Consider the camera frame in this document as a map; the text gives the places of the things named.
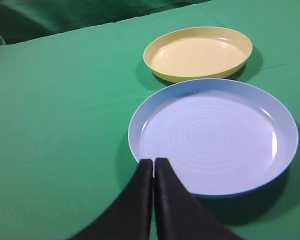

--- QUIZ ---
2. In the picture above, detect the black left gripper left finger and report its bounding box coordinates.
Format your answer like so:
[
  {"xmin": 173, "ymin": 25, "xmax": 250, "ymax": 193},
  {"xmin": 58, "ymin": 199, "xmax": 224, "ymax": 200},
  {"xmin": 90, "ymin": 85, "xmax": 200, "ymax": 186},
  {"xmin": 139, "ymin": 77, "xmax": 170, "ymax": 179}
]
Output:
[{"xmin": 71, "ymin": 159, "xmax": 153, "ymax": 240}]

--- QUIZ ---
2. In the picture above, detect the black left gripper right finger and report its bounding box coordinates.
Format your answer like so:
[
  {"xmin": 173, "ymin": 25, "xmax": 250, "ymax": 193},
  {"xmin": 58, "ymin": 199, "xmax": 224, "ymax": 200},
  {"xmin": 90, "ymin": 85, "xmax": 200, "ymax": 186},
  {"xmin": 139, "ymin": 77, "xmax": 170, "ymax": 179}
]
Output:
[{"xmin": 154, "ymin": 158, "xmax": 242, "ymax": 240}]

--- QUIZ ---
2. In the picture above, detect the light blue plastic plate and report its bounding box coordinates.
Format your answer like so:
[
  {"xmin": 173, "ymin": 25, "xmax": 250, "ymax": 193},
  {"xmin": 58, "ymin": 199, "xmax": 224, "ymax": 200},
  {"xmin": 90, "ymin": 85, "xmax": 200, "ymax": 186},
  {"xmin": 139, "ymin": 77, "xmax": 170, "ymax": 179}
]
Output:
[{"xmin": 128, "ymin": 78, "xmax": 299, "ymax": 198}]

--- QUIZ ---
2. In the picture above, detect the yellow plastic plate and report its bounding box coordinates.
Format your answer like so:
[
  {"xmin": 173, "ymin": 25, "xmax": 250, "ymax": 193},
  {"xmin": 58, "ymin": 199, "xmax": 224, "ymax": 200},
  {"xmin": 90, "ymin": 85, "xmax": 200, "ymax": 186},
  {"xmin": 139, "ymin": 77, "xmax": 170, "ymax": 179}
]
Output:
[{"xmin": 143, "ymin": 26, "xmax": 253, "ymax": 83}]

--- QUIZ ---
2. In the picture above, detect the green table cloth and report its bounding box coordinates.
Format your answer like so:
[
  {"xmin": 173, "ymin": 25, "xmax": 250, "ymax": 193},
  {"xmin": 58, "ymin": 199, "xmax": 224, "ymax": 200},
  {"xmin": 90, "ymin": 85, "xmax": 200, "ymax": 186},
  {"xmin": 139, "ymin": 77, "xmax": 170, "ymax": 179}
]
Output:
[{"xmin": 0, "ymin": 0, "xmax": 300, "ymax": 240}]

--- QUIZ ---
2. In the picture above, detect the green backdrop cloth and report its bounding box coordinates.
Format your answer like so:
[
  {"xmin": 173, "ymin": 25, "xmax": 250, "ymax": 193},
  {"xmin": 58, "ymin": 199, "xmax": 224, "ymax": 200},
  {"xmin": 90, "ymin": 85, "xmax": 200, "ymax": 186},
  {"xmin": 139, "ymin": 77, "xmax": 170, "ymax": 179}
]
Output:
[{"xmin": 0, "ymin": 0, "xmax": 199, "ymax": 46}]

